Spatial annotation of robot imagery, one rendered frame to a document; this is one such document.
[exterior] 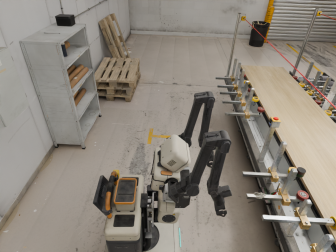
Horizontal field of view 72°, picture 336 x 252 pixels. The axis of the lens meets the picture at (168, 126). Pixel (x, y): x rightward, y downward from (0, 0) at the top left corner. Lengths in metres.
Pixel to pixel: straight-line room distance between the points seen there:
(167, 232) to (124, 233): 0.68
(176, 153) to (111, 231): 0.73
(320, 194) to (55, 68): 2.91
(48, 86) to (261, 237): 2.99
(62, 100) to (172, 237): 2.11
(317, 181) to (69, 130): 2.96
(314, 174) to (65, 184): 2.71
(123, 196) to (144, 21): 7.89
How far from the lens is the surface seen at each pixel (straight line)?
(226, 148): 1.20
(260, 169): 2.47
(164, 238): 2.34
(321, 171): 2.41
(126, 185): 1.88
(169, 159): 1.44
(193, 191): 1.41
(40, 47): 3.07
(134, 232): 1.78
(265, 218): 1.78
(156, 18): 9.11
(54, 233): 2.90
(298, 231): 2.27
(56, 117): 3.48
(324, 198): 2.19
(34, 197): 3.28
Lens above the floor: 2.35
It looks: 36 degrees down
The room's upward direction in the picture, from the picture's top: 2 degrees clockwise
